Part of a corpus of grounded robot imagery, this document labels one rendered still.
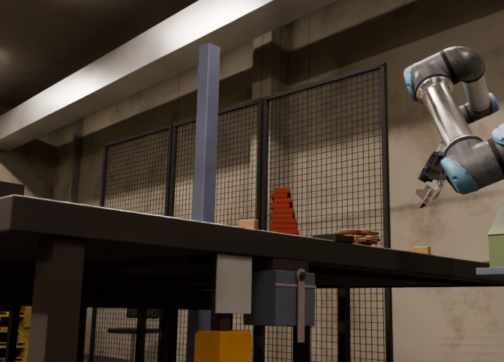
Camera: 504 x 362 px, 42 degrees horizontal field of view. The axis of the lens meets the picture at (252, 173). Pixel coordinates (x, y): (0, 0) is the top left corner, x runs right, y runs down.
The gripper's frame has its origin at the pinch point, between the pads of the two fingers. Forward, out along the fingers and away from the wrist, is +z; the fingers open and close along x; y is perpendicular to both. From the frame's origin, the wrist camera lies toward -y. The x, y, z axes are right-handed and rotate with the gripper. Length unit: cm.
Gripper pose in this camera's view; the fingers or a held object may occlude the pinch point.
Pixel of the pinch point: (427, 204)
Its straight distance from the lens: 251.3
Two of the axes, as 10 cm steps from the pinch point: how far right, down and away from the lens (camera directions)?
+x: 0.6, -2.7, -9.6
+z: -4.8, 8.3, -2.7
